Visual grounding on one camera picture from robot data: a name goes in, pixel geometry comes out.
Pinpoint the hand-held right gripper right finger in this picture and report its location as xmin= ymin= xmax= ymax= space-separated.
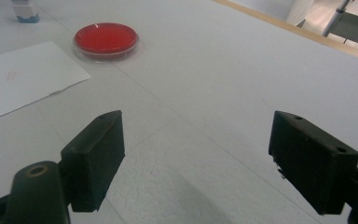
xmin=268 ymin=110 xmax=358 ymax=216

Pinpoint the red petri dish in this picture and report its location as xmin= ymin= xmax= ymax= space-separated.
xmin=73 ymin=21 xmax=140 ymax=62

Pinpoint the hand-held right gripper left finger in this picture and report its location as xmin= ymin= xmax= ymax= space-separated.
xmin=60 ymin=110 xmax=126 ymax=213

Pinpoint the wooden table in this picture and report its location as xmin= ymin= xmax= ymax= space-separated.
xmin=213 ymin=0 xmax=358 ymax=64

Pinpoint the white metal desk frame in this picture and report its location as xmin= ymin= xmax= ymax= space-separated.
xmin=295 ymin=0 xmax=358 ymax=50

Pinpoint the white table cover board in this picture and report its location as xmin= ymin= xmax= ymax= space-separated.
xmin=0 ymin=0 xmax=358 ymax=224

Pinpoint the white paper sheet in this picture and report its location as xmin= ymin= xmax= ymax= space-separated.
xmin=0 ymin=40 xmax=92 ymax=125

